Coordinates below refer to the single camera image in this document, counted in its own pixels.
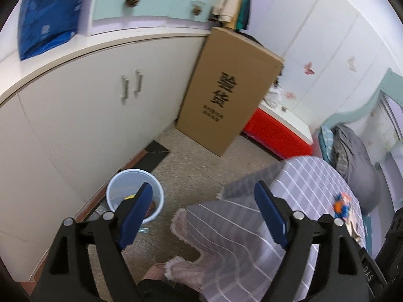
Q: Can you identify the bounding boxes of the orange blue snack wrapper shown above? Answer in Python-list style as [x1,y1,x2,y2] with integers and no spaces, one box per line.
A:
[333,192,351,220]

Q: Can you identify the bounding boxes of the light blue trash bin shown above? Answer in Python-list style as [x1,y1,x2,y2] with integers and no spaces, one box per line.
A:
[105,168,165,224]

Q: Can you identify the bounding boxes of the pink fluffy slipper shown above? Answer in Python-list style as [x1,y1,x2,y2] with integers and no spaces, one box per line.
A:
[141,255,206,293]

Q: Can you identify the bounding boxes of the red storage box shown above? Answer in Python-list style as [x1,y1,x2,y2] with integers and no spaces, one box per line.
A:
[243,108,313,159]

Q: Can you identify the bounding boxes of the grey folded quilt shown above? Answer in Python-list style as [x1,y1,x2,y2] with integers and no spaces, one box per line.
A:
[332,125,382,215]

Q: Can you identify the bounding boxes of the white board on box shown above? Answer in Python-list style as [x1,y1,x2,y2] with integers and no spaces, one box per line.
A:
[258,100,314,145]

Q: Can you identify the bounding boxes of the white low cabinet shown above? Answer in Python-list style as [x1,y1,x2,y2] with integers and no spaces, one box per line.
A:
[1,28,208,282]

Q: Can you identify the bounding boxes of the white plastic bag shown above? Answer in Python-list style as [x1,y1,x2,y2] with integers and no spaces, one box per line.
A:
[264,85,283,108]

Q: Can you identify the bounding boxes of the large brown cardboard box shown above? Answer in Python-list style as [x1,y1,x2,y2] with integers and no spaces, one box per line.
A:
[176,27,283,156]

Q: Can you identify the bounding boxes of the blue shopping bag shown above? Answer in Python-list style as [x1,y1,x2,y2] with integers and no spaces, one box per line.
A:
[18,0,83,60]

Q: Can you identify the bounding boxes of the hanging clothes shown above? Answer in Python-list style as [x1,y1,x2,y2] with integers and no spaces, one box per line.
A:
[210,0,254,31]

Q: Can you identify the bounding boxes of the teal bunk bed frame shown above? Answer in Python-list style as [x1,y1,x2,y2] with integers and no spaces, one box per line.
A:
[322,68,403,128]

